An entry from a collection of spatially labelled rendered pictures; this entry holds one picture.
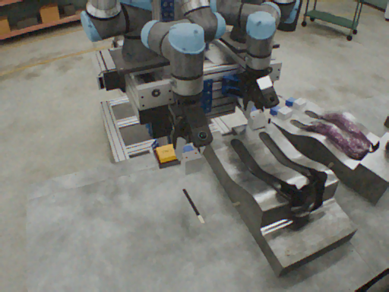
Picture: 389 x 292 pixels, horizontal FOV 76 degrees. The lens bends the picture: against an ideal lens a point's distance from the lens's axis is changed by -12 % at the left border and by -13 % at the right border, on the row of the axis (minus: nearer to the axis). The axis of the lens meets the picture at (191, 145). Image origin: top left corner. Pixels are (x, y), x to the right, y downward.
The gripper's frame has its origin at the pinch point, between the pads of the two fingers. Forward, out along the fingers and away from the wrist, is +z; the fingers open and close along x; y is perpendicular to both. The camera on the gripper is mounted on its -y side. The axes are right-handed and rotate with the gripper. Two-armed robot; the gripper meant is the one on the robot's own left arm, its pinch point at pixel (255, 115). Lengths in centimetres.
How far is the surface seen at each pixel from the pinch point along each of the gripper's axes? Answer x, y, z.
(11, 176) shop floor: 145, 96, 89
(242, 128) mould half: 4.9, -0.2, 4.3
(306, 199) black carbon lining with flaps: 2.2, -33.9, 1.3
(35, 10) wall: 146, 498, 110
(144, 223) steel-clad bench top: 47, -20, 5
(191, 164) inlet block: 28.5, -13.8, -6.1
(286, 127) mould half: -12.9, -2.4, 10.1
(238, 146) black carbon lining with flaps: 10.2, -7.4, 3.3
